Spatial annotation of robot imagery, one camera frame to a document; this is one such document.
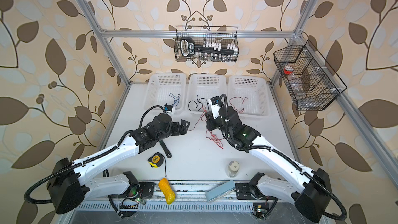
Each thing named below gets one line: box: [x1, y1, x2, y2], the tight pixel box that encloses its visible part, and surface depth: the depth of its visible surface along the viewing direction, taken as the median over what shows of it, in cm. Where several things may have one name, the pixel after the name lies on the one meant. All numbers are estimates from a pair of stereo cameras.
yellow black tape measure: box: [147, 151, 167, 178], surface depth 83 cm
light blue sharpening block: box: [205, 179, 236, 203], surface depth 72 cm
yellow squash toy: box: [158, 177, 176, 205], surface depth 73 cm
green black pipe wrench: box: [159, 140, 173, 159], surface depth 88 cm
